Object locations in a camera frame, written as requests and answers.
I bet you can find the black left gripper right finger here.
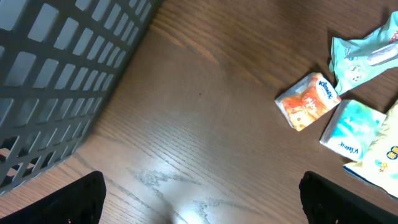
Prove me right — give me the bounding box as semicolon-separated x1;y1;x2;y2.
299;171;397;224

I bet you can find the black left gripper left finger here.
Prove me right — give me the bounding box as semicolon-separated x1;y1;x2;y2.
1;171;106;224

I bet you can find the large yellow wipes pack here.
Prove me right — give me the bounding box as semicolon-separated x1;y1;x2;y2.
343;103;397;198

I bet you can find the teal Kleenex tissue pack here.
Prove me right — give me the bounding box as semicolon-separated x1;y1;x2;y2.
320;100;386;161

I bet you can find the orange Kleenex tissue pack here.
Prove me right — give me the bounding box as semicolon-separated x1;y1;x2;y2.
275;72;341;131

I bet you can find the teal crinkled snack pack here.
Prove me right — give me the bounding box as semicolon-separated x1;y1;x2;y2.
329;11;397;95

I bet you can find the dark grey plastic basket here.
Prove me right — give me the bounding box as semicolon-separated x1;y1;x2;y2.
1;0;160;194

